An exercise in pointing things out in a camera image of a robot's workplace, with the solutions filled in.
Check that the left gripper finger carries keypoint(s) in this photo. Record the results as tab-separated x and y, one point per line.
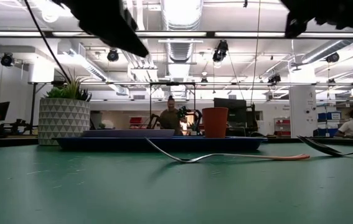
117	37

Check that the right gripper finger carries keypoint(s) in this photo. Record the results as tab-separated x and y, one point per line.
296	26

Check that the grey-blue plate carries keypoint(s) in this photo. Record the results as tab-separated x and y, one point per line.
126	133

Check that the orange plastic cup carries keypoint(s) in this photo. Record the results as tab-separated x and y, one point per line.
215	123

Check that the black background robot arm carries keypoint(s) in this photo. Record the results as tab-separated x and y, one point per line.
191	113

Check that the blue plastic tray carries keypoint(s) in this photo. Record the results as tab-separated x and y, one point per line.
117	143

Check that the black spoon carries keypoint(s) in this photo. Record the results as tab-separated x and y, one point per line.
319	147

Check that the black ceiling spotlight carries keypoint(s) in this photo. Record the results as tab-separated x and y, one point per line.
219	49
274	78
7	59
332	57
113	55

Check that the overhead light bar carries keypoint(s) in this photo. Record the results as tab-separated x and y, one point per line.
241	34

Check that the white pillar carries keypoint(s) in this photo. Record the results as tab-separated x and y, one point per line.
302	109

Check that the red bin shelf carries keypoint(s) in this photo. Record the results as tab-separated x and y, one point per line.
135	120
282	126

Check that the blue bin shelf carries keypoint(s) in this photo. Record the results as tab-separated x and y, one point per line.
328	119

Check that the artificial plant in patterned pot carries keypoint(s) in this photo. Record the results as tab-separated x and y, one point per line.
64	121

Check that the seated person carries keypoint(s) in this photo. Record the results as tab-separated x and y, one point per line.
350	127

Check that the green table mat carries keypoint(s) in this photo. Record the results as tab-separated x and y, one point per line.
163	193

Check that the silver ventilation duct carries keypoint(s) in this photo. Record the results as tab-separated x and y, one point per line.
179	49

